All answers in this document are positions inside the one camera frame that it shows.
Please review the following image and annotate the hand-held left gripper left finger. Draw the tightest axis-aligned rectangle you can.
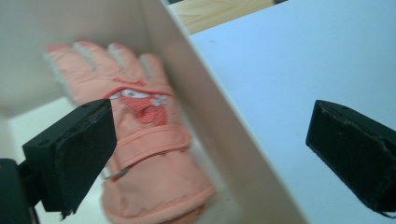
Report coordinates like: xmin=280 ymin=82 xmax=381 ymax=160
xmin=21 ymin=98 xmax=119 ymax=220

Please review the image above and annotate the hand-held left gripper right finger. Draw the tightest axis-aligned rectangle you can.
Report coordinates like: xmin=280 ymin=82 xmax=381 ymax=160
xmin=304 ymin=99 xmax=396 ymax=219

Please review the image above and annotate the pink glove with red print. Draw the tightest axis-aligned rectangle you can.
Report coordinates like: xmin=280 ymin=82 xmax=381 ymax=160
xmin=44 ymin=40 xmax=218 ymax=224

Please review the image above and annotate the white box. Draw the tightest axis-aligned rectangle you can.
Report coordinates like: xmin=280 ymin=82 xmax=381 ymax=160
xmin=0 ymin=0 xmax=310 ymax=224

